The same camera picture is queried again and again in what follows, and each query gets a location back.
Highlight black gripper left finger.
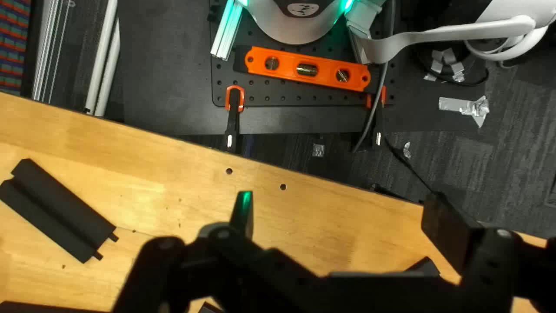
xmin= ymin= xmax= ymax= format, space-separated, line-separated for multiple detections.
xmin=113 ymin=189 xmax=318 ymax=313

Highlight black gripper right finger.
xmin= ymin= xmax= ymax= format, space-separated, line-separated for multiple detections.
xmin=421 ymin=191 xmax=556 ymax=313

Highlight crumpled clear tape scrap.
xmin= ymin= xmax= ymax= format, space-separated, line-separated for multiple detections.
xmin=438 ymin=93 xmax=492 ymax=128

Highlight small grey tape scrap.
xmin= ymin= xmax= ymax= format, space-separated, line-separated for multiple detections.
xmin=449 ymin=60 xmax=468 ymax=83
xmin=430 ymin=48 xmax=459 ymax=74

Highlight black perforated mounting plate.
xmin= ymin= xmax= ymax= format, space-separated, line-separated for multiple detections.
xmin=209 ymin=0 xmax=402 ymax=111

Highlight white plastic tube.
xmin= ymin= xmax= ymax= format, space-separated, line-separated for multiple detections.
xmin=94 ymin=19 xmax=125 ymax=118
xmin=84 ymin=0 xmax=120 ymax=116

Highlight orange spirit level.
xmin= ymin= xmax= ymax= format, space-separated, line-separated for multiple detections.
xmin=244 ymin=45 xmax=374 ymax=93

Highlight white VR headset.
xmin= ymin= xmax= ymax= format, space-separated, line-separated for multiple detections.
xmin=353 ymin=0 xmax=556 ymax=65

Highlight grey metal rails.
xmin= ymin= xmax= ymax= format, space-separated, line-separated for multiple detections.
xmin=32 ymin=0 xmax=77 ymax=104

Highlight colourful striped rug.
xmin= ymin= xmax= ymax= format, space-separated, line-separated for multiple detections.
xmin=0 ymin=0 xmax=33 ymax=93

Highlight orange clamp black handle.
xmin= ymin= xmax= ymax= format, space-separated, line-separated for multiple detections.
xmin=223 ymin=83 xmax=249 ymax=152
xmin=364 ymin=85 xmax=390 ymax=149

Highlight grey thin cable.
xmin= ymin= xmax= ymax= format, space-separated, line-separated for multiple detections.
xmin=353 ymin=0 xmax=402 ymax=152

